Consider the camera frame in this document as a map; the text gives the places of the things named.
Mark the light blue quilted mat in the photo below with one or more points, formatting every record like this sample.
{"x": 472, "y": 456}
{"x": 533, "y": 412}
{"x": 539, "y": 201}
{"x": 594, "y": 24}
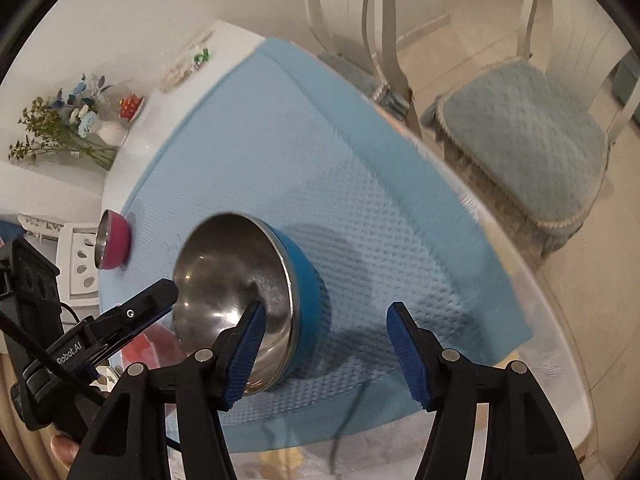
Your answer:
{"x": 375, "y": 210}

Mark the person's left hand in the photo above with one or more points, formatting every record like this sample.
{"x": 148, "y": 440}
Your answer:
{"x": 62, "y": 447}

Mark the clear plastic bag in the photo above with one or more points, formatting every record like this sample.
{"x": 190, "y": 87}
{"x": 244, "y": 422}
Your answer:
{"x": 175, "y": 75}

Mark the blue steel bowl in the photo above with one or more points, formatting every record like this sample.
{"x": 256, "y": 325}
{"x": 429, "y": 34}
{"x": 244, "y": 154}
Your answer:
{"x": 225, "y": 265}

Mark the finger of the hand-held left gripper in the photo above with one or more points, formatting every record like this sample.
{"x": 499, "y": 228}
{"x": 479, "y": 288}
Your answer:
{"x": 145, "y": 305}

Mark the magenta steel bowl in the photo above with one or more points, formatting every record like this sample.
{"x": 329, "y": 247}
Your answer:
{"x": 119, "y": 240}

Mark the red ornament on saucer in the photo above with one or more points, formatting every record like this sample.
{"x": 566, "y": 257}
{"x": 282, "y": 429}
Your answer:
{"x": 131, "y": 107}

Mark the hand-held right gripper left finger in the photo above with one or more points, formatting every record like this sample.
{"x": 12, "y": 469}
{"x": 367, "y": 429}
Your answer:
{"x": 245, "y": 355}

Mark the flower bouquet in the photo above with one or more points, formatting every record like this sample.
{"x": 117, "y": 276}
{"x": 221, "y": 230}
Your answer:
{"x": 60, "y": 125}

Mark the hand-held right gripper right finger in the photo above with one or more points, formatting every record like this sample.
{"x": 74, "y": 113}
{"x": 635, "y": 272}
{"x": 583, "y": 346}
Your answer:
{"x": 407, "y": 350}

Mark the green candy wrappers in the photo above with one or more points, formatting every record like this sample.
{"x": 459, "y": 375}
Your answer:
{"x": 201, "y": 57}

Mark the white vase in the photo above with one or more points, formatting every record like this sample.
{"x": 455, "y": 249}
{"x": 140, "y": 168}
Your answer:
{"x": 112, "y": 134}

